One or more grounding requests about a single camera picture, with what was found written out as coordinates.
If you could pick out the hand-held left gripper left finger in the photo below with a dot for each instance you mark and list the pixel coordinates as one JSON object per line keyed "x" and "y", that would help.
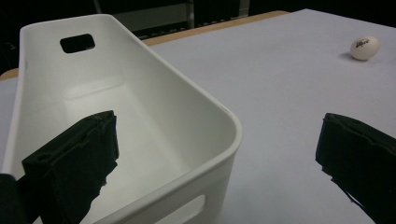
{"x": 71, "y": 161}

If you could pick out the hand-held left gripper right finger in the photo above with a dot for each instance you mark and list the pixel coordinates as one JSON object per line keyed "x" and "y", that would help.
{"x": 361, "y": 155}

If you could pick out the white plastic storage bin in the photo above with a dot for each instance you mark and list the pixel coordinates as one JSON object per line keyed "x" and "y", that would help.
{"x": 155, "y": 109}

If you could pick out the white ping pong ball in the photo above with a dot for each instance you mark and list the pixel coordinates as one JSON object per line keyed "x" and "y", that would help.
{"x": 364, "y": 48}

